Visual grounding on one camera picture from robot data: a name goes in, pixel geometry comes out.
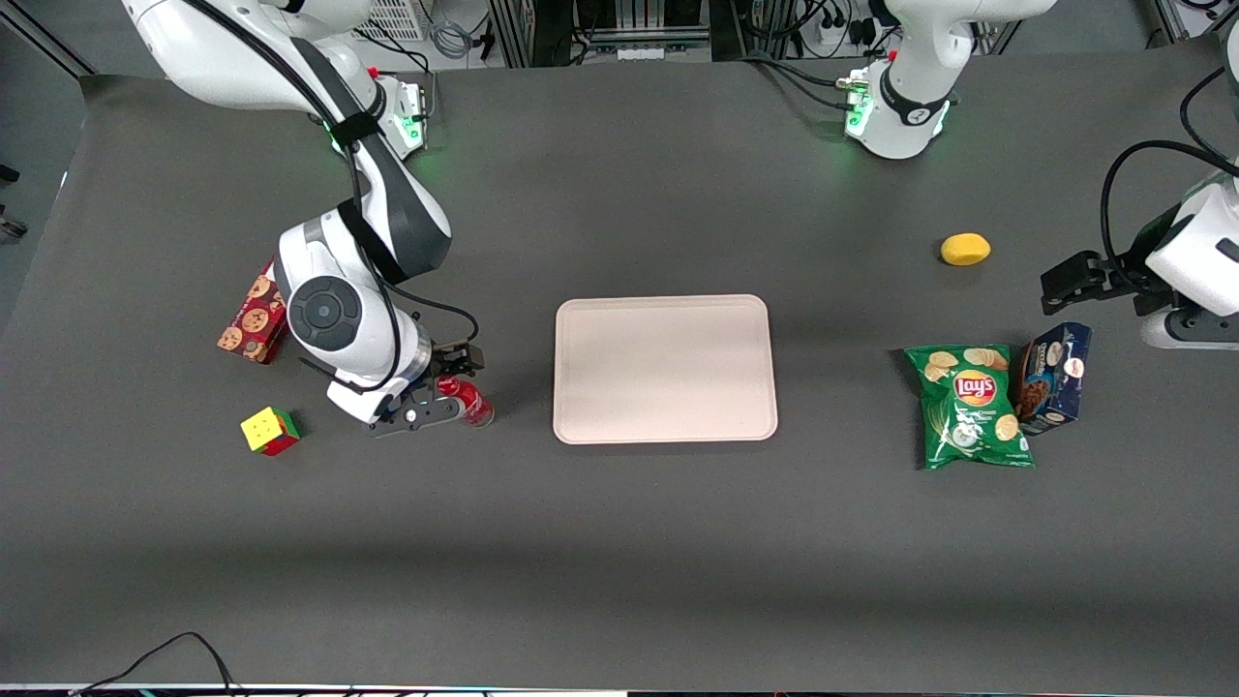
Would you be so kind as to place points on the black equipment rack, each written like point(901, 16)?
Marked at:
point(542, 29)

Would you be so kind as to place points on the aluminium frame profile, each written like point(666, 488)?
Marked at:
point(1171, 17)

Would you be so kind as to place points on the small white power strip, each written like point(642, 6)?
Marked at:
point(644, 51)

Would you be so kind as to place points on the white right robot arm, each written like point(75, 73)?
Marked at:
point(242, 58)

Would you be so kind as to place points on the red cookie box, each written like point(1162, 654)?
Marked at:
point(254, 324)

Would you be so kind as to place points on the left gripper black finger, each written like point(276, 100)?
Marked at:
point(1147, 286)
point(1074, 281)

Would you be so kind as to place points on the pale pink plastic tray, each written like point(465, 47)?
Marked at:
point(665, 368)

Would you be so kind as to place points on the dark blue cookie box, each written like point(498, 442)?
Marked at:
point(1060, 387)

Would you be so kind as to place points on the white perforated box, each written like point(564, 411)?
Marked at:
point(402, 17)

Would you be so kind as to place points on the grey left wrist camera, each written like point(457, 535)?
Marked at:
point(1200, 331)

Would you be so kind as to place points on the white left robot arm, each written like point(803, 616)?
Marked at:
point(900, 126)

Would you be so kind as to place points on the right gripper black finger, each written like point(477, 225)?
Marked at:
point(457, 360)
point(411, 416)

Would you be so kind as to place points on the colourful rubik's cube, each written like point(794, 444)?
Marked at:
point(263, 429)

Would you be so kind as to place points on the yellow lemon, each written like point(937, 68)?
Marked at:
point(965, 249)

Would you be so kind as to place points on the white power strip with plugs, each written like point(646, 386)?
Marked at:
point(834, 37)

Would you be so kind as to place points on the green Lay's chips bag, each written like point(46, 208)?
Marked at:
point(968, 426)

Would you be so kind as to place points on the small red coke bottle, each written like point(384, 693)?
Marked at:
point(474, 405)

